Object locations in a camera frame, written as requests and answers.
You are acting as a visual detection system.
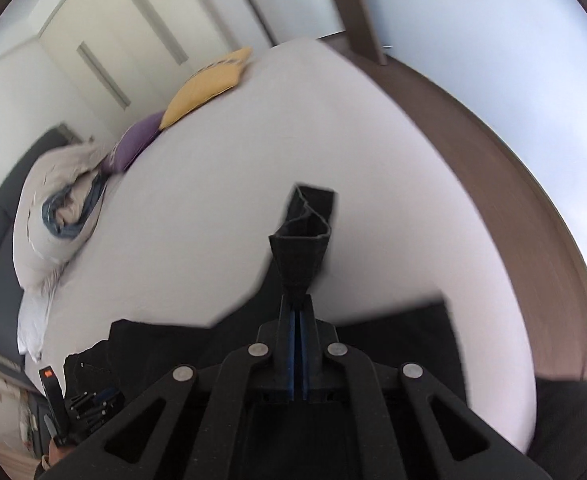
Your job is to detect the purple pillow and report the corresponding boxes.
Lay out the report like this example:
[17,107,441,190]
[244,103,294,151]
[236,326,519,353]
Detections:
[100,110,164,176]

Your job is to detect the black pants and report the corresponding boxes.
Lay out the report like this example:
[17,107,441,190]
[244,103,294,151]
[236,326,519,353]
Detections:
[61,184,471,441]

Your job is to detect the grey upholstered headboard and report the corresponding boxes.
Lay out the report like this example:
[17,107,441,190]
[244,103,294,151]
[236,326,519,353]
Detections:
[0,124,79,370]

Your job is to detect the rolled beige duvet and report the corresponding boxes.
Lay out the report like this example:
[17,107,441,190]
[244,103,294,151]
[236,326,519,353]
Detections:
[13,142,110,295]

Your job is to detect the cream wardrobe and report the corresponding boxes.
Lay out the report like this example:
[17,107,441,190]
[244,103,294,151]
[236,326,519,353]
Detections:
[40,0,272,136]

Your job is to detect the dark brown door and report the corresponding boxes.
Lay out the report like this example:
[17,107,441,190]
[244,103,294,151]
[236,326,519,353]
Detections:
[333,0,387,66]

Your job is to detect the left hand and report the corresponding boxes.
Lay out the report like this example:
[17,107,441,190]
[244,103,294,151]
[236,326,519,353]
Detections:
[33,440,76,480]

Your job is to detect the yellow pillow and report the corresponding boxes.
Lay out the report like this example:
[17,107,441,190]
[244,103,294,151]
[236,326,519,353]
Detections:
[159,47,254,130]

